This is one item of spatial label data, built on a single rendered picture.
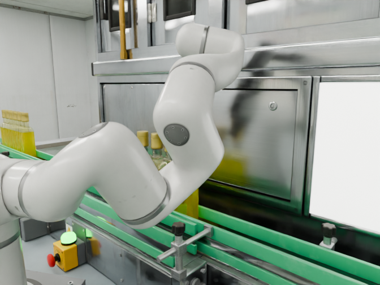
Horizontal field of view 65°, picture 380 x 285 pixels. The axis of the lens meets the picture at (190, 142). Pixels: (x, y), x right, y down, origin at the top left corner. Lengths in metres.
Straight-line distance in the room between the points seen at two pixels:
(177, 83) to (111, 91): 0.89
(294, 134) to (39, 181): 0.57
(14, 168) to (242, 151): 0.57
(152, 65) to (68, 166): 0.75
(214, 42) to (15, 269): 0.57
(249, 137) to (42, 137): 6.33
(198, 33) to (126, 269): 0.61
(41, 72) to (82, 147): 6.57
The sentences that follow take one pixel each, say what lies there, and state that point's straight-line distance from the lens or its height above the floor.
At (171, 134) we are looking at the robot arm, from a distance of 0.42.
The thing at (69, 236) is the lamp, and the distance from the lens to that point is 1.02.
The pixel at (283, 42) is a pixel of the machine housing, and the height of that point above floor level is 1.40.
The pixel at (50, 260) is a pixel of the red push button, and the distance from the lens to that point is 1.03.
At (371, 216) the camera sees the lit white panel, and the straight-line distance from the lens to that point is 0.76.
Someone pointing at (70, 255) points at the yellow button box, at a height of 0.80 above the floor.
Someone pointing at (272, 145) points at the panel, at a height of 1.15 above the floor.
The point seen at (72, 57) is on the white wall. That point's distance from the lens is 7.24.
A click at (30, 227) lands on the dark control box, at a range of 1.25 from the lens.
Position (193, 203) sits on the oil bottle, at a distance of 0.83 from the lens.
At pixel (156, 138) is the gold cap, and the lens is 0.87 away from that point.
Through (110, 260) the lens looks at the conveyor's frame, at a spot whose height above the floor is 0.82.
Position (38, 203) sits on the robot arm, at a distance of 0.42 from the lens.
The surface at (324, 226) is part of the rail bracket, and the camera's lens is 0.71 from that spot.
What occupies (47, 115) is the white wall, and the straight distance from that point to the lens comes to 6.97.
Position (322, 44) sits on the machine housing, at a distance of 0.75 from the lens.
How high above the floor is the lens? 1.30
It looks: 11 degrees down
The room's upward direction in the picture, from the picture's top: straight up
